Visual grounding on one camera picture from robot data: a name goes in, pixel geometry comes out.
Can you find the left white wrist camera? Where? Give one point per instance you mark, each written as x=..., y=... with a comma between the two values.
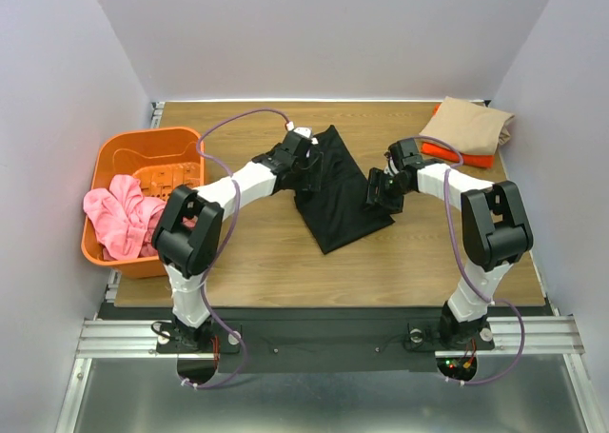
x=306, y=133

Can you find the pink t shirt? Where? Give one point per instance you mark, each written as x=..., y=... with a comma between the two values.
x=123, y=218

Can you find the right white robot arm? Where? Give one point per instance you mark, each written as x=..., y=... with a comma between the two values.
x=488, y=228

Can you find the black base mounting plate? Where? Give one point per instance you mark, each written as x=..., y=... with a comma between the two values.
x=317, y=340

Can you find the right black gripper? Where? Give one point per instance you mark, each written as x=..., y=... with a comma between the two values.
x=379, y=192

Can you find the black t shirt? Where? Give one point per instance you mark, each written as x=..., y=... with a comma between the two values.
x=336, y=215

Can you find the folded tan t shirt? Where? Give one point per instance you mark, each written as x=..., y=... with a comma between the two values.
x=468, y=127

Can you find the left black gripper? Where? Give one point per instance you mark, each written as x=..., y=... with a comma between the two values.
x=311, y=182

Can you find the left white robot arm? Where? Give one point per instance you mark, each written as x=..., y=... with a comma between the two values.
x=187, y=237

